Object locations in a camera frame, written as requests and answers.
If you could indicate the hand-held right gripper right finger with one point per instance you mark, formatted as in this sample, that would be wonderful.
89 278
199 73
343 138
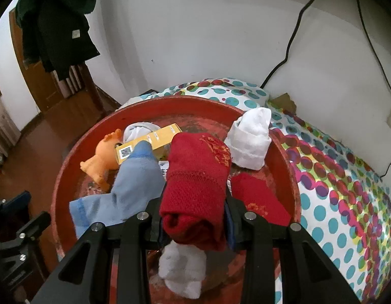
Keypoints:
230 231

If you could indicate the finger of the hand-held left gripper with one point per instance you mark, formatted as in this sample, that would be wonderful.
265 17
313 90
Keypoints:
30 228
18 202

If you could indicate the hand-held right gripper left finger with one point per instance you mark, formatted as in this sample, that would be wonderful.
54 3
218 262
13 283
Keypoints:
155 224

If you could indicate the light blue sock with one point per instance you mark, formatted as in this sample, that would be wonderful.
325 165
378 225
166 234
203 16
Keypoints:
132 190

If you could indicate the red sock gold embroidery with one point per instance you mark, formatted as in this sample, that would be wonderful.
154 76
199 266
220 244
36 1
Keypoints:
262 199
195 190

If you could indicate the white sock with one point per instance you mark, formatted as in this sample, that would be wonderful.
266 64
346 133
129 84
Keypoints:
136 130
249 142
181 269

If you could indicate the orange rubber toy animal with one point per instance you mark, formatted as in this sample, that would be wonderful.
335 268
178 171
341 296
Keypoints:
102 161

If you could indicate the small yellow white box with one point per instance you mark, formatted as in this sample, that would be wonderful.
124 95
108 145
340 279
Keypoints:
151 141

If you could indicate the round red tray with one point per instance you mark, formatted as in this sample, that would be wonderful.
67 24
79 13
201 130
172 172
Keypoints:
198 114

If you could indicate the colourful polka-dot bedsheet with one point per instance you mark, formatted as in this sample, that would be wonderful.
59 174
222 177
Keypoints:
334 180

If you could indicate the brown wooden door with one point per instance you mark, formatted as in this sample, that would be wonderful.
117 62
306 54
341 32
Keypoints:
40 85

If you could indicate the dark wooden chair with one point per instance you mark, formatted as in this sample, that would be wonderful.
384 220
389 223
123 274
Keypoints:
94 98

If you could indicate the brown cardboard scrap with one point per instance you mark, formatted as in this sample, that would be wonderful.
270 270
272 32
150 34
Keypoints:
284 103

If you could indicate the black jacket white label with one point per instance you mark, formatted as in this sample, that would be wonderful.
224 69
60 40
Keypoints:
62 44

